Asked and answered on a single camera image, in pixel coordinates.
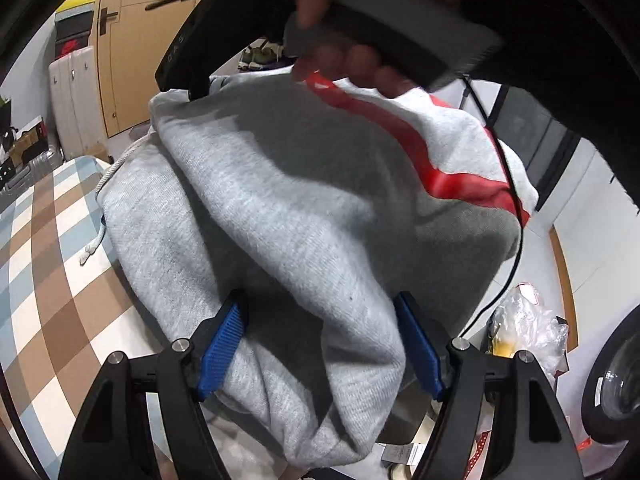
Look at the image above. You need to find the grey hoodie with red print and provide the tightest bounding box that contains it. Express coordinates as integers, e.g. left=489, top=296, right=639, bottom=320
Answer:
left=96, top=70, right=538, bottom=467

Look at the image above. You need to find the clear plastic bag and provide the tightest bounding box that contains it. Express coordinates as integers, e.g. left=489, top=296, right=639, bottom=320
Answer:
left=487, top=283, right=568, bottom=387

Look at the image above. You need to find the checked bed cover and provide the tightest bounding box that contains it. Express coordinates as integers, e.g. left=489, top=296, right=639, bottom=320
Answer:
left=1, top=156, right=160, bottom=479

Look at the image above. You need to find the wooden door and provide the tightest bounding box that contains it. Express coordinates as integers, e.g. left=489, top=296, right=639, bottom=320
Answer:
left=92, top=0, right=195, bottom=136

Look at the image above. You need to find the white suitcase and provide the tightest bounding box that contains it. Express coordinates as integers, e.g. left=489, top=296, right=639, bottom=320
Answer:
left=49, top=47, right=108, bottom=162

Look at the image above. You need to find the black cable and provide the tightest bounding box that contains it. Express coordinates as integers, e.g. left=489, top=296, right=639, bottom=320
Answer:
left=456, top=75, right=525, bottom=340

